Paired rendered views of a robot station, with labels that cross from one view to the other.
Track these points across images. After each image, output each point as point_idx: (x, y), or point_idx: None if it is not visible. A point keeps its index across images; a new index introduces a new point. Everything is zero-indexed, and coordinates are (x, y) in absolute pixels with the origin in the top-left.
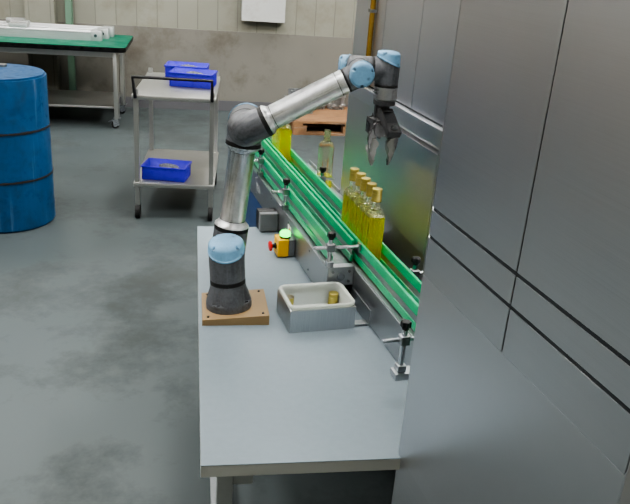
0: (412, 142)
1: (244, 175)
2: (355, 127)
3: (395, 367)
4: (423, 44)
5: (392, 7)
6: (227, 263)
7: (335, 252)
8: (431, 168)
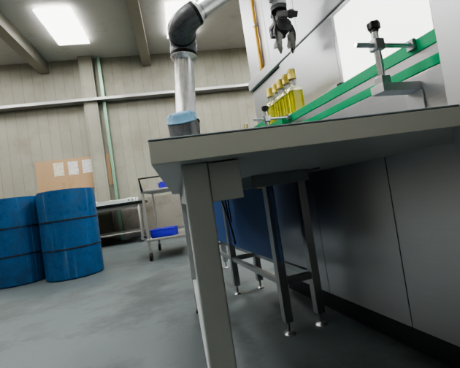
0: (306, 41)
1: (188, 74)
2: (262, 104)
3: (377, 82)
4: None
5: (266, 5)
6: (183, 122)
7: None
8: (328, 31)
